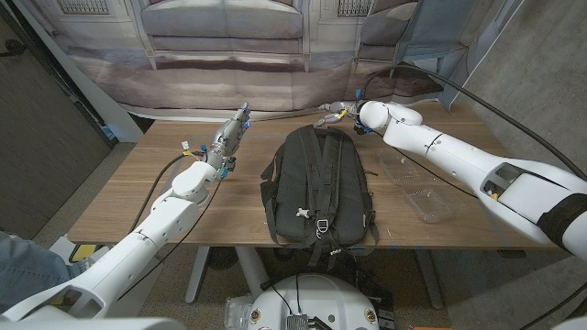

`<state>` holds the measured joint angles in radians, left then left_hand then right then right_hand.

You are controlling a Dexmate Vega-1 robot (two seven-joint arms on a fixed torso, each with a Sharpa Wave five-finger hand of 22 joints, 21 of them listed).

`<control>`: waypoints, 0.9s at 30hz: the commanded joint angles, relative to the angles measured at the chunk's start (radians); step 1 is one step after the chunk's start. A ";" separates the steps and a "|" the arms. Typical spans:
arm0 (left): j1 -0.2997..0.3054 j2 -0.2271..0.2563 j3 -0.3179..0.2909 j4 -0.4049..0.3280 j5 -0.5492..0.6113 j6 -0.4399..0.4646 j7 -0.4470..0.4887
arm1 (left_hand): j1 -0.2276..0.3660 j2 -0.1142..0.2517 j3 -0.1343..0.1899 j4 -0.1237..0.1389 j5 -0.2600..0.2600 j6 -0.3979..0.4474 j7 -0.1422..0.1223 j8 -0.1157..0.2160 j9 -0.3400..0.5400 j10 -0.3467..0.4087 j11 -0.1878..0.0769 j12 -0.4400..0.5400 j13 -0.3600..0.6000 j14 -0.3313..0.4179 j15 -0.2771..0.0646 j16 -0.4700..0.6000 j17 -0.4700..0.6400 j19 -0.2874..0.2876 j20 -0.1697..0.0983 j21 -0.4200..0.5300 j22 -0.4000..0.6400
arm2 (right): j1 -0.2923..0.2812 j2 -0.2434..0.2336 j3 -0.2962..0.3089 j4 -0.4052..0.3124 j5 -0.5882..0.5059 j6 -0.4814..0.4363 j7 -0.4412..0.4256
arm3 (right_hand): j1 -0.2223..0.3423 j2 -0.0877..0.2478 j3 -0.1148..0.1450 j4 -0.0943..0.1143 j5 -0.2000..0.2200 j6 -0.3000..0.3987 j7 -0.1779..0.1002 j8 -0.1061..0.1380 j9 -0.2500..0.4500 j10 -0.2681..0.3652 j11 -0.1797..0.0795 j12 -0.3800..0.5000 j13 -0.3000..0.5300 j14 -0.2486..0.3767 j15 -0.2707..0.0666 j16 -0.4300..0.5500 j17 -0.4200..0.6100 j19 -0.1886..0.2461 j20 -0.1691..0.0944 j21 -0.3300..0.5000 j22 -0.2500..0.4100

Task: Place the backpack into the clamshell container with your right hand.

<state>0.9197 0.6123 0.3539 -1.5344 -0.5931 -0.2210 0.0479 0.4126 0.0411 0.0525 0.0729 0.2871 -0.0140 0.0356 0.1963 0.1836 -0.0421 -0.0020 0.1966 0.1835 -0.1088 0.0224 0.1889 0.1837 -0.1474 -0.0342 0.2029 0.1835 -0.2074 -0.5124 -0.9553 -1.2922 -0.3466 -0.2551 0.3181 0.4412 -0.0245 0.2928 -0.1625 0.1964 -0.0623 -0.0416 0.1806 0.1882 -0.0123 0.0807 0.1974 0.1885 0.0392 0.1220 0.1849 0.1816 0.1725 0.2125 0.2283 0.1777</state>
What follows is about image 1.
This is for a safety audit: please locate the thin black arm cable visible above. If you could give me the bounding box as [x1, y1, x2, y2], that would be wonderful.
[373, 130, 481, 201]
[114, 181, 224, 303]

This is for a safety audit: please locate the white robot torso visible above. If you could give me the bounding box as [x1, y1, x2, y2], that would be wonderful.
[247, 273, 381, 330]

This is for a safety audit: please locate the black backpack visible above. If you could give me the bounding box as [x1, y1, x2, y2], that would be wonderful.
[259, 124, 381, 270]

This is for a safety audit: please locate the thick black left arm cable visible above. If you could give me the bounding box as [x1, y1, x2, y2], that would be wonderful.
[127, 153, 203, 235]

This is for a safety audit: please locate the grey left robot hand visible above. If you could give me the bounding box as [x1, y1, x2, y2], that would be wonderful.
[205, 102, 251, 171]

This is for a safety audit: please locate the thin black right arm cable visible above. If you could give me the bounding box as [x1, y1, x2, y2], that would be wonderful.
[373, 130, 481, 201]

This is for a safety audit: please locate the white leaning board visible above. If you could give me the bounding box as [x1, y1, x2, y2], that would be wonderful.
[11, 0, 144, 143]

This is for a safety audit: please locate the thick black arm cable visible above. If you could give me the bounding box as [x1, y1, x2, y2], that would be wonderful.
[360, 63, 587, 330]
[127, 153, 203, 235]

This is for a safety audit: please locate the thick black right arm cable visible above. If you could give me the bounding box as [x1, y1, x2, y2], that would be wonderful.
[360, 63, 587, 330]

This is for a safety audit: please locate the grey table leg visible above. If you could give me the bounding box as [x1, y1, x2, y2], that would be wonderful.
[415, 248, 445, 311]

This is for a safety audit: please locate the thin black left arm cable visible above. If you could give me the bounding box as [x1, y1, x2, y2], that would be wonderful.
[114, 181, 224, 303]

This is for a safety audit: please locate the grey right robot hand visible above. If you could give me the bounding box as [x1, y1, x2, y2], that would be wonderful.
[314, 101, 363, 129]

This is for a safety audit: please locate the clear plastic clamshell container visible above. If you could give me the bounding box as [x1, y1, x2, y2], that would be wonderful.
[378, 150, 455, 225]

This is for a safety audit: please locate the clear plastic package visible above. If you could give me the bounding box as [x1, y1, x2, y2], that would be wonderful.
[224, 295, 253, 330]

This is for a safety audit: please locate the yellow floor item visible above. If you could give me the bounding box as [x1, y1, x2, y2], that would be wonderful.
[68, 244, 98, 265]

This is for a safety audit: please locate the person in blue jeans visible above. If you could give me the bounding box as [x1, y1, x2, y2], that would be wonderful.
[0, 231, 88, 315]

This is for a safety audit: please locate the printed living room backdrop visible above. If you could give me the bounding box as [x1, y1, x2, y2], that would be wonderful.
[27, 0, 524, 121]

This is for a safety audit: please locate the white table leg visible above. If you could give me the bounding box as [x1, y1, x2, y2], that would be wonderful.
[184, 246, 211, 305]
[234, 246, 271, 299]

